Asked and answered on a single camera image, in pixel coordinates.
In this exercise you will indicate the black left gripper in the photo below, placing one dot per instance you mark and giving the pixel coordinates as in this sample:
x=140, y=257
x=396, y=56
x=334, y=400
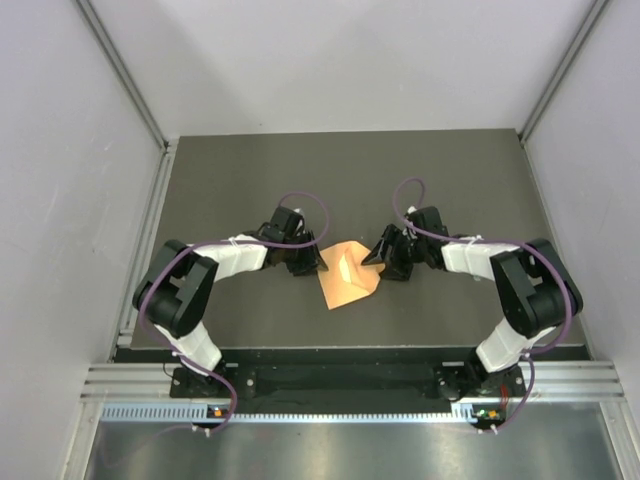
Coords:
x=311, y=261

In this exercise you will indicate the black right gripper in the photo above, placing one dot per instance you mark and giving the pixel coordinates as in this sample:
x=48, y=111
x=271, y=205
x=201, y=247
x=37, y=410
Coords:
x=397, y=270

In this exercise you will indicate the cream paper letter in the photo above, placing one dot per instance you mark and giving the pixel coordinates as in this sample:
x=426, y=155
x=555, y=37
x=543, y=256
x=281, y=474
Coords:
x=344, y=265

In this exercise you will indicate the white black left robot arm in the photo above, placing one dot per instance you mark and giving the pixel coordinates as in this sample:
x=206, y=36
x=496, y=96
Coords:
x=174, y=293

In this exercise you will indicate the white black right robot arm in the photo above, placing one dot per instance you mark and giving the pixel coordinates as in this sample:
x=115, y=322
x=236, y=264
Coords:
x=536, y=292

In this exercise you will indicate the aluminium base profile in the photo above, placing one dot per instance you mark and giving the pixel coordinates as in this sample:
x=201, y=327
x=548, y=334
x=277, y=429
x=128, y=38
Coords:
x=555, y=381

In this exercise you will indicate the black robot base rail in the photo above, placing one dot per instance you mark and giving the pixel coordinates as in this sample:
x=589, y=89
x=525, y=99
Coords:
x=257, y=381

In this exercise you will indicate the right aluminium frame post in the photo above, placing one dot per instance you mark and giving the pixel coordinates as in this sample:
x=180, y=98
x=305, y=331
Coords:
x=578, y=40

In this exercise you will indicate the aluminium frame post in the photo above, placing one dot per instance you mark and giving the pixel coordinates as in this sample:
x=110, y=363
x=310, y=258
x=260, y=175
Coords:
x=99, y=31
x=578, y=40

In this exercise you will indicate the left aluminium frame post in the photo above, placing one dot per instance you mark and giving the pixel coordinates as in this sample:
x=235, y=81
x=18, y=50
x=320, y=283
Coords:
x=99, y=31

